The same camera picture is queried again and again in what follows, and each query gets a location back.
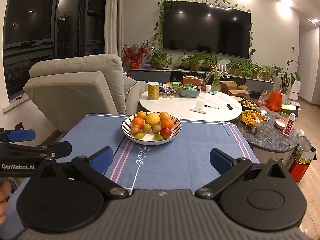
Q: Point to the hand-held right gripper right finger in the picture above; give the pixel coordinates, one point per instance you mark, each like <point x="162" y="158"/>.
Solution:
<point x="221" y="160"/>

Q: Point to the spider plant in glass vase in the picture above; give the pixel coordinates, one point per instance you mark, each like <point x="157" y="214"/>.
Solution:
<point x="216" y="82"/>

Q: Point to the orange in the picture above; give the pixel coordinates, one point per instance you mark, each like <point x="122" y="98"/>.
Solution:
<point x="138" y="122"/>
<point x="164" y="115"/>
<point x="141" y="115"/>
<point x="167" y="123"/>

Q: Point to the dark window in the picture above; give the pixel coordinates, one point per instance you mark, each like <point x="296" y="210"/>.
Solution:
<point x="30" y="12"/>

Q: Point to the trailing ivy vine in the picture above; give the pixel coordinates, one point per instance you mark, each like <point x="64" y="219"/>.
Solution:
<point x="159" y="33"/>

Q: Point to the tall leafy plant white pot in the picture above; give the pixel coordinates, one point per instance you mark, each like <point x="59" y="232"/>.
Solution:
<point x="286" y="80"/>

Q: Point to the plate of wrapped snacks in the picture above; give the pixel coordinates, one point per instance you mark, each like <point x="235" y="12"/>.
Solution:
<point x="168" y="90"/>

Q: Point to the white notepad box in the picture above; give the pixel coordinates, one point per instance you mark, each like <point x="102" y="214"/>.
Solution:
<point x="200" y="105"/>

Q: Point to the orange storage box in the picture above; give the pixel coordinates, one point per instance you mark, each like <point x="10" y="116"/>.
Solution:
<point x="192" y="80"/>

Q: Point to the pink dish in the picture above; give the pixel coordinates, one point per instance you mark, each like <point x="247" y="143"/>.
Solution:
<point x="280" y="124"/>

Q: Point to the red berry branch decoration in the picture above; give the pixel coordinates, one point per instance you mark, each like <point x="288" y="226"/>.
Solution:
<point x="135" y="52"/>

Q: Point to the yellow basket of tangerines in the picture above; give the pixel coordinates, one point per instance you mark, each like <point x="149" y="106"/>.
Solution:
<point x="253" y="118"/>

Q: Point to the white air purifier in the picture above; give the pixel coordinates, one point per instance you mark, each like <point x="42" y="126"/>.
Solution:
<point x="294" y="91"/>

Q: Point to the yellow canister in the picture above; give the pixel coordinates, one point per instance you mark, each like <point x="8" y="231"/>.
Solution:
<point x="153" y="91"/>

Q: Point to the small black remote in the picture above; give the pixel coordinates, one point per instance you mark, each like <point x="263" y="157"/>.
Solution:
<point x="229" y="106"/>

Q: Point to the teal plastic basket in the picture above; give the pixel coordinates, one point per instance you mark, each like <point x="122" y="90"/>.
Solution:
<point x="190" y="93"/>

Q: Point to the person's left hand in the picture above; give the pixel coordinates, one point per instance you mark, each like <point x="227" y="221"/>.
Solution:
<point x="3" y="190"/>

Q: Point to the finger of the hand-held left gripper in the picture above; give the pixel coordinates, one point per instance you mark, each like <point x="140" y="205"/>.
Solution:
<point x="55" y="148"/>
<point x="21" y="135"/>

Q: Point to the small green jujube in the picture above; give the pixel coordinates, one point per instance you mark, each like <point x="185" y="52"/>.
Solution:
<point x="158" y="137"/>
<point x="139" y="136"/>

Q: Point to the black framed balcony door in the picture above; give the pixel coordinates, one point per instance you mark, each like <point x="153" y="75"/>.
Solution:
<point x="87" y="17"/>

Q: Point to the green bowl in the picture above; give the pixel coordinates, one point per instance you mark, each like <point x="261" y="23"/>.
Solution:
<point x="175" y="83"/>

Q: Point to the black white pen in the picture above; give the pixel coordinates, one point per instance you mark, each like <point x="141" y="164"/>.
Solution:
<point x="211" y="107"/>

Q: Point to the red apple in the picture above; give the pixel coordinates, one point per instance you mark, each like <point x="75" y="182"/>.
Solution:
<point x="165" y="132"/>
<point x="136" y="130"/>

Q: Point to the white bottle red label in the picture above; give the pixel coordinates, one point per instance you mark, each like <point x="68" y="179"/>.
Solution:
<point x="289" y="125"/>

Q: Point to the white black striped bowl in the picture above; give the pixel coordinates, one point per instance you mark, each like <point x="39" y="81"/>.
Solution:
<point x="150" y="142"/>

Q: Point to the green potted plant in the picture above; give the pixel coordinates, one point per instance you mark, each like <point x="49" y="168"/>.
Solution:
<point x="158" y="58"/>
<point x="253" y="71"/>
<point x="236" y="67"/>
<point x="213" y="62"/>
<point x="267" y="73"/>
<point x="195" y="61"/>

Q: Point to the small white cylinder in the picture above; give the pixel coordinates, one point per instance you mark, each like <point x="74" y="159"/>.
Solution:
<point x="208" y="89"/>

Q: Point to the white oval coffee table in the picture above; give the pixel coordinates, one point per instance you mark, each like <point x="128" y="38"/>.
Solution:
<point x="180" y="107"/>

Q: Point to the black tray of longans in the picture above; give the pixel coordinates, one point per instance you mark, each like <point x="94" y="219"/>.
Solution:
<point x="248" y="104"/>

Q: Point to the printed paper gift bag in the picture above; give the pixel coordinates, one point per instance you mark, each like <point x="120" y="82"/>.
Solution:
<point x="302" y="157"/>

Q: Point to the blue striped tablecloth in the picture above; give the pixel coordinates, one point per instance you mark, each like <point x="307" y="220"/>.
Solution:
<point x="187" y="155"/>

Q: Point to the brown kiwi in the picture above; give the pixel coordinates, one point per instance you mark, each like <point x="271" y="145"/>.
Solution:
<point x="157" y="128"/>
<point x="147" y="128"/>

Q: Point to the clear plastic bag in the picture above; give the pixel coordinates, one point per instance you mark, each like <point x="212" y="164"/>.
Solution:
<point x="262" y="99"/>

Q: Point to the dark marble round table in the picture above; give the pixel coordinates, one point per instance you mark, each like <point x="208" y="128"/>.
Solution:
<point x="270" y="140"/>

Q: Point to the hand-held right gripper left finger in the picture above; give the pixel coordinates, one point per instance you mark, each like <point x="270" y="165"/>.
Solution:
<point x="102" y="160"/>

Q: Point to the yellow lemon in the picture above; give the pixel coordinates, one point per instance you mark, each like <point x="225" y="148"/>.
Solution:
<point x="152" y="119"/>

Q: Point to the small teal box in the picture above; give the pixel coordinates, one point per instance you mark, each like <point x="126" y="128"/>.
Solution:
<point x="214" y="93"/>

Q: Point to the wall television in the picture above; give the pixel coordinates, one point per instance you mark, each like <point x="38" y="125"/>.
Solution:
<point x="207" y="30"/>

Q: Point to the green white box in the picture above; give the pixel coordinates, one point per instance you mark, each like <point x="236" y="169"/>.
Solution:
<point x="288" y="110"/>

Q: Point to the orange plastic bag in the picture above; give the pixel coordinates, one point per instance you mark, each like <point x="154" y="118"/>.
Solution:
<point x="275" y="100"/>

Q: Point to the beige recliner armchair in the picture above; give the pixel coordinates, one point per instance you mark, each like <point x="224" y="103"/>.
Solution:
<point x="75" y="97"/>

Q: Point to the grey television console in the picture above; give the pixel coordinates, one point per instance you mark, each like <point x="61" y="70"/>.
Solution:
<point x="150" y="76"/>

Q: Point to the open cardboard box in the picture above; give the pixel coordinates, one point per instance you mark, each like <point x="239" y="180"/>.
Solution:
<point x="233" y="88"/>

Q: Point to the white curtain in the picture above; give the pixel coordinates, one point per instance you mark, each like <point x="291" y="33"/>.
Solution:
<point x="115" y="17"/>

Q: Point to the dark wall socket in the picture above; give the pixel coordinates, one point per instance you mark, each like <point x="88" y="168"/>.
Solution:
<point x="18" y="126"/>

